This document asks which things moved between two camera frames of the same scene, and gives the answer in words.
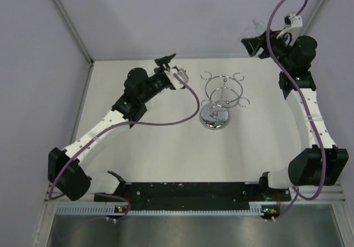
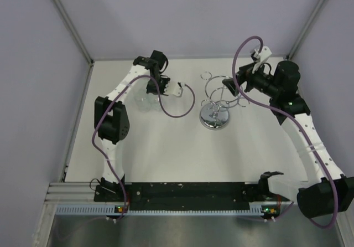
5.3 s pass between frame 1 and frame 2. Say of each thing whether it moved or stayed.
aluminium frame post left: stayed
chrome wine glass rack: stayed
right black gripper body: moved
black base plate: stayed
